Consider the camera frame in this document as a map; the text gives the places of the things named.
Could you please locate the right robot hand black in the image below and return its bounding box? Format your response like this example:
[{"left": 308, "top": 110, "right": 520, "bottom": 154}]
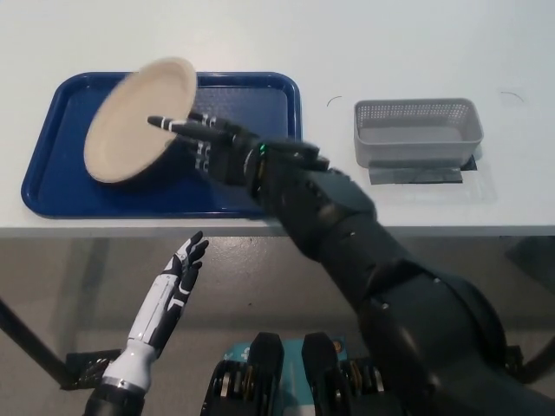
[{"left": 147, "top": 111, "right": 262, "bottom": 194}]

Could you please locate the blue plastic tray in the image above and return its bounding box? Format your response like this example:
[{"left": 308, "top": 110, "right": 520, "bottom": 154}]
[{"left": 20, "top": 71, "right": 304, "bottom": 220}]

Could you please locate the robot body black teal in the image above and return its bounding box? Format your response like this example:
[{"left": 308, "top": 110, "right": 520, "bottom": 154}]
[{"left": 201, "top": 332, "right": 389, "bottom": 416}]

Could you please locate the black table leg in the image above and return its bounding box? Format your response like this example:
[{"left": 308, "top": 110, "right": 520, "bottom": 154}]
[{"left": 0, "top": 296, "right": 75, "bottom": 387}]

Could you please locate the grey perforated plastic basket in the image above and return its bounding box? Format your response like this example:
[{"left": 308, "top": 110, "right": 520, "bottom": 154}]
[{"left": 353, "top": 98, "right": 485, "bottom": 168}]

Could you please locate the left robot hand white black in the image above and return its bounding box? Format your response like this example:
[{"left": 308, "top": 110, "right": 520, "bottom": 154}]
[{"left": 127, "top": 231, "right": 211, "bottom": 350}]

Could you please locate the beige paper plate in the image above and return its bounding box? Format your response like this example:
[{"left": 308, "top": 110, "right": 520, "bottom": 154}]
[{"left": 82, "top": 56, "right": 199, "bottom": 185}]

